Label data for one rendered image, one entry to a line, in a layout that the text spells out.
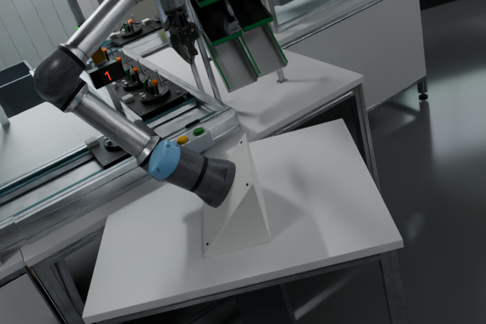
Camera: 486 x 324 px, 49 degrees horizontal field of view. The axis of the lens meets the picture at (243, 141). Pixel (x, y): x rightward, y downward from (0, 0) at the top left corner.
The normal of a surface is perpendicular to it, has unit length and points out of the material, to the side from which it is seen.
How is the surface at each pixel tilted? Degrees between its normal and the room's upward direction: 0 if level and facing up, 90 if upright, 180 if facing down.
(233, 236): 90
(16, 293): 90
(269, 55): 45
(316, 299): 0
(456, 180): 0
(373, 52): 90
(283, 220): 0
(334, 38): 90
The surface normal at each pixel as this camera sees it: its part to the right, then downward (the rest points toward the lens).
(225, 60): 0.07, -0.30
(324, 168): -0.26, -0.83
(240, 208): 0.07, 0.50
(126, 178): 0.50, 0.33
